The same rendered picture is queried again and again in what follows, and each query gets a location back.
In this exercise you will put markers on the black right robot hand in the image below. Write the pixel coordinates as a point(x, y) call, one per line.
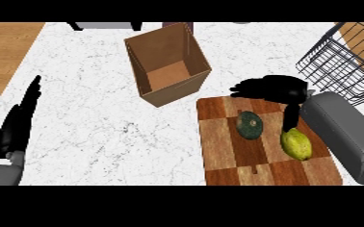
point(274, 89)

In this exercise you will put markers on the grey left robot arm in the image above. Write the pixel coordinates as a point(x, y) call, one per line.
point(9, 170)

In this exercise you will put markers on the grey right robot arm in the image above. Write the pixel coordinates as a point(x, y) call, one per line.
point(338, 131)

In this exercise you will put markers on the checkered wooden cutting board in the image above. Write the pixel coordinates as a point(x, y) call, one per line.
point(265, 147)

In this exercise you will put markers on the brown cardboard box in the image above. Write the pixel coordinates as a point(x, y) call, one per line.
point(166, 64)

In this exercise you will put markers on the yellow-green mango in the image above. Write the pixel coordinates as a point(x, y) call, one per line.
point(296, 144)

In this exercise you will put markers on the grey appliance with black legs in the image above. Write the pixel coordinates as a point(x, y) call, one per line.
point(106, 25)

